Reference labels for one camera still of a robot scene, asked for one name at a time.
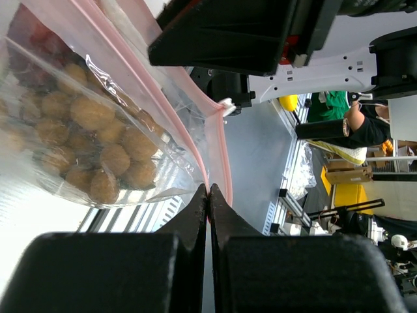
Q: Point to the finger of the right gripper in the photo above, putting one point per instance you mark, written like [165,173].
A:
[245,37]
[311,23]

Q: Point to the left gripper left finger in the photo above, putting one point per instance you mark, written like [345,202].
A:
[115,272]

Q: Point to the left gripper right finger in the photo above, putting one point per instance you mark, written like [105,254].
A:
[256,273]

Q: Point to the brown longan bunch toy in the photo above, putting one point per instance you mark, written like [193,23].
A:
[79,140]

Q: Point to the clear pink zip top bag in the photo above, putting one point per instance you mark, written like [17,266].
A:
[112,38]

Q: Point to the red brown meat slice toy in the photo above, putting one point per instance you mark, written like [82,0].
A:
[27,31]

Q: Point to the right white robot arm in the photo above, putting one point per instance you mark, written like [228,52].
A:
[283,48]

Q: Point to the person in black shirt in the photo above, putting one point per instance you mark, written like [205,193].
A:
[368,121]

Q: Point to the yellow box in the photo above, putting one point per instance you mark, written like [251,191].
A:
[346,194]

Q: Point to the cardboard box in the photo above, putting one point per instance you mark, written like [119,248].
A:
[347,173]

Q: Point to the white slotted cable duct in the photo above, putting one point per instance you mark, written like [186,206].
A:
[144,218]

